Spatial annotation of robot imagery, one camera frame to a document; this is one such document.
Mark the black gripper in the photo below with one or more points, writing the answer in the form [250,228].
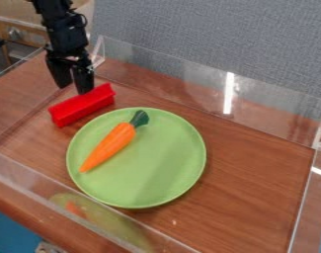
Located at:
[65,49]

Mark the red plastic block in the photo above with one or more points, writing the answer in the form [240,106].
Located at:
[79,106]

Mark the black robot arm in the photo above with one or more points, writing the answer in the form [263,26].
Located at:
[52,7]

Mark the wooden cabinet with knob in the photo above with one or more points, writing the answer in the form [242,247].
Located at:
[20,38]

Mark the cardboard box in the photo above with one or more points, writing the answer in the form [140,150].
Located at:
[19,12]

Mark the orange toy carrot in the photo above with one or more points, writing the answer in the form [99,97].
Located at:
[114,141]

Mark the green round plate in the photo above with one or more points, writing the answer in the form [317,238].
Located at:
[151,171]

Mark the clear acrylic triangle bracket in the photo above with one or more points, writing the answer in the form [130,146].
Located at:
[98,52]

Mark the clear acrylic tray enclosure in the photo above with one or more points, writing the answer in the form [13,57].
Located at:
[254,204]

